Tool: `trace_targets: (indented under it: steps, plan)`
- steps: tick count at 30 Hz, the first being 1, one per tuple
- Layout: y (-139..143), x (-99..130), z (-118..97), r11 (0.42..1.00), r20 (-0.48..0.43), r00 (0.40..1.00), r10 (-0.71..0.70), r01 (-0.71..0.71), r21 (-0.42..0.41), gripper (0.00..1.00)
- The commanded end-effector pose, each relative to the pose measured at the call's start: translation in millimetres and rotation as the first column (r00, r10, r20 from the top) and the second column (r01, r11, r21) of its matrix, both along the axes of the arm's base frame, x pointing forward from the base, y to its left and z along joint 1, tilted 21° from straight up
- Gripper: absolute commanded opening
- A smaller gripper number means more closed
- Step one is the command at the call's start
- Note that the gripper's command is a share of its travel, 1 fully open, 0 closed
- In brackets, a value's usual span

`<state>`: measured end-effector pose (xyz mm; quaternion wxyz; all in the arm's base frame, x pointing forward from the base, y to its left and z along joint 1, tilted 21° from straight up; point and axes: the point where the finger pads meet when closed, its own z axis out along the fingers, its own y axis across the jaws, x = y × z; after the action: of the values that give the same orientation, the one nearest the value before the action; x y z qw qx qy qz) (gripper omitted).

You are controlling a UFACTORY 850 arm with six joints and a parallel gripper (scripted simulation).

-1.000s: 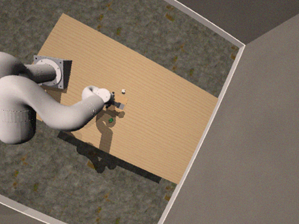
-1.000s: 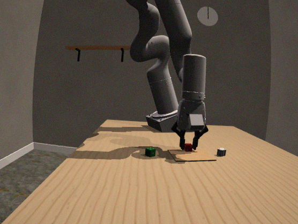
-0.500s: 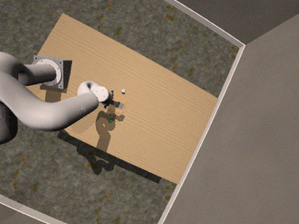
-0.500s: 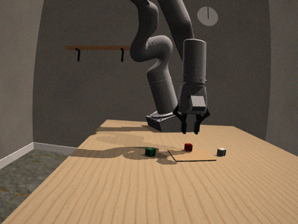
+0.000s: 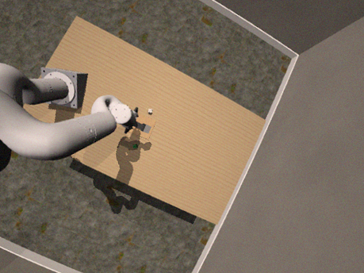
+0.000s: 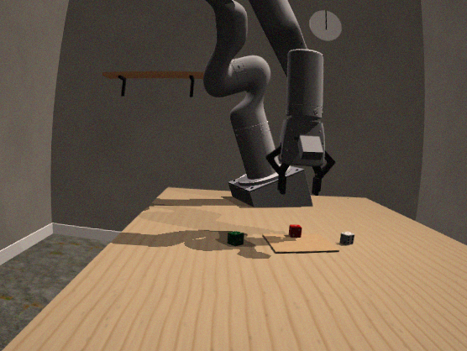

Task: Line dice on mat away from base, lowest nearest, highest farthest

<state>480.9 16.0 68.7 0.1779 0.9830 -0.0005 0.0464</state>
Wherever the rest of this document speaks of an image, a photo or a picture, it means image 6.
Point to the green die with white pips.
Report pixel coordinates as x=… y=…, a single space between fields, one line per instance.
x=235 y=238

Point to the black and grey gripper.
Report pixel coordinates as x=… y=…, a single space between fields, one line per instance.
x=290 y=155

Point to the dark red die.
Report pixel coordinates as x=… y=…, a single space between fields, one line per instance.
x=295 y=231

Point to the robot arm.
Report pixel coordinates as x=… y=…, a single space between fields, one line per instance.
x=224 y=76

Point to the tan textured mat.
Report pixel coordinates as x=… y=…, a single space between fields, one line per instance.
x=307 y=243

